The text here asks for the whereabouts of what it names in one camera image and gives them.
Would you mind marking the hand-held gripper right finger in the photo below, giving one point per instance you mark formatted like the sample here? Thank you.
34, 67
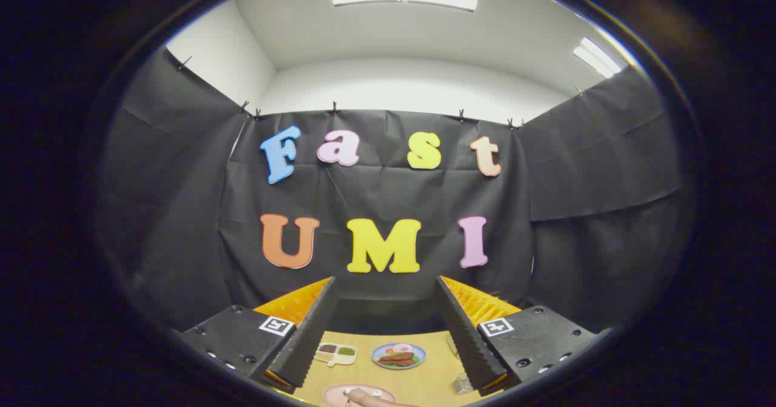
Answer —
470, 346

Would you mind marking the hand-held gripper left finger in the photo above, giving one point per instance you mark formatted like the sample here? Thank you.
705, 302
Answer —
306, 346

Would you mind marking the white divided snack tray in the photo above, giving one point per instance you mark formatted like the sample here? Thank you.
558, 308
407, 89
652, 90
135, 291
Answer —
335, 353

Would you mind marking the pink plate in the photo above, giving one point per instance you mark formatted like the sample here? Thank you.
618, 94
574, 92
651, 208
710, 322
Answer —
333, 395

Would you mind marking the blue plate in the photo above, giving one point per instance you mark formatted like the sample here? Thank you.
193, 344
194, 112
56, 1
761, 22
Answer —
398, 356

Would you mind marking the row of cloth clips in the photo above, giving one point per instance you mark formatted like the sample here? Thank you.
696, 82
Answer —
334, 108

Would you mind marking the small ceiling light panel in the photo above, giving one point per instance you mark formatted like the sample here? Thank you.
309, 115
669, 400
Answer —
597, 57

